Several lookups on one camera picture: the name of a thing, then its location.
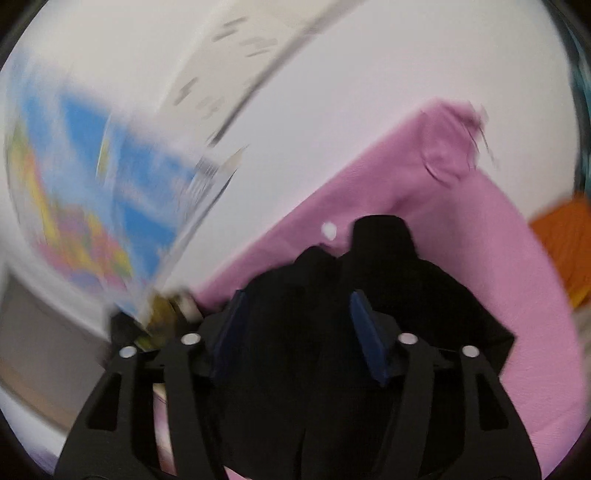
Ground black large garment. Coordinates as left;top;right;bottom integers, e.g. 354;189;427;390
218;215;515;479

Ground olive brown folded garment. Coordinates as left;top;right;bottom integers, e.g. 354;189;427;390
135;294;184;351

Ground colourful wall map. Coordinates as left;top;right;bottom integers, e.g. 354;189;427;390
3;56;238;314

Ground orange cloth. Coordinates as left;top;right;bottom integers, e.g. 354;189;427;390
530;195;591;309

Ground pink bed sheet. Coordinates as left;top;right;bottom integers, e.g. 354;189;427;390
185;101;587;475

